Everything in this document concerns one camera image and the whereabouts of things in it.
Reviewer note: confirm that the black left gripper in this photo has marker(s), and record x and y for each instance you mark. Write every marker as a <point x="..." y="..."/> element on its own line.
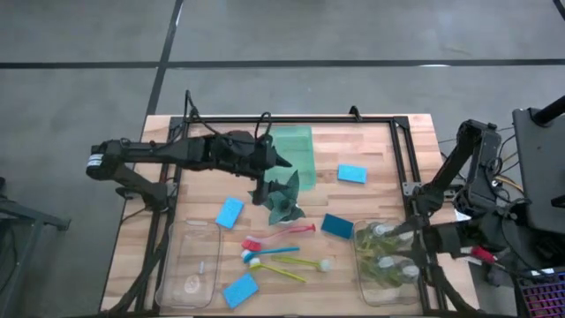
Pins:
<point x="260" y="154"/>

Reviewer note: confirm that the backlit keyboard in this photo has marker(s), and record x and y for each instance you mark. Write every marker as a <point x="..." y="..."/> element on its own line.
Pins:
<point x="545" y="298"/>

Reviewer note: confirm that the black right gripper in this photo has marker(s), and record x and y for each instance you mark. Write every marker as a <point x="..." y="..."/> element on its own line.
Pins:
<point x="441" y="243"/>

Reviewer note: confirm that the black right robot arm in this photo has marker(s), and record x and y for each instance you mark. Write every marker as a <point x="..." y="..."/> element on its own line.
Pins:
<point x="479" y="168"/>

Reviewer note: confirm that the black metal table frame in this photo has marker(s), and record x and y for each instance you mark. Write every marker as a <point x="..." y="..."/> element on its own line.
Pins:
<point x="309" y="119"/>

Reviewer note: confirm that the dark teal sponge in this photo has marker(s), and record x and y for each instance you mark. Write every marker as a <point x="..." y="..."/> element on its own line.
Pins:
<point x="337" y="226"/>

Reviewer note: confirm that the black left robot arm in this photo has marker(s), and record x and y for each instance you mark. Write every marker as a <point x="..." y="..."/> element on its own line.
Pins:
<point x="176" y="152"/>

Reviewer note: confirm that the snake plant in white pot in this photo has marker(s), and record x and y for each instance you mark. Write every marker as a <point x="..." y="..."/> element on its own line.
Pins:
<point x="284" y="205"/>

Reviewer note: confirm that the yellow-green dish brush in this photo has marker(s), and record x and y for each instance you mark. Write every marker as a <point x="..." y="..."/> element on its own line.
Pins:
<point x="325" y="265"/>
<point x="254" y="264"/>

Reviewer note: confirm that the blue dish brush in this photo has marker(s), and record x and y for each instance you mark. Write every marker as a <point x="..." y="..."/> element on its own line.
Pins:
<point x="273" y="252"/>

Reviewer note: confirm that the red dish brush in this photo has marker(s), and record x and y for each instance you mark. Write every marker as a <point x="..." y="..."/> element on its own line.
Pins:
<point x="251" y="244"/>

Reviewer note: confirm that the yellow dish soap pump bottle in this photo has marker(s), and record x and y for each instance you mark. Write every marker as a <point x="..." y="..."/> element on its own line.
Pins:
<point x="375" y="238"/>
<point x="377" y="270"/>
<point x="407" y="273"/>

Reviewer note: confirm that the clear plastic bin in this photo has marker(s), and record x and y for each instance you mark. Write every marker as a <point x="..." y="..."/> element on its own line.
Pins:
<point x="190" y="265"/>
<point x="388" y="296"/>

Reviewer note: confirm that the light blue sponge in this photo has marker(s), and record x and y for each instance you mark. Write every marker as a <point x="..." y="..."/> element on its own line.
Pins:
<point x="229" y="213"/>
<point x="240" y="290"/>
<point x="352" y="173"/>

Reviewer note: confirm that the red object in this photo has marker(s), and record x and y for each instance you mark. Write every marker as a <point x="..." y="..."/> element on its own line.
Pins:
<point x="482" y="255"/>

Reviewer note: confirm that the black metal stand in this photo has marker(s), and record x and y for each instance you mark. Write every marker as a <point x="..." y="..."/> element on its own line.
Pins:
<point x="26" y="216"/>

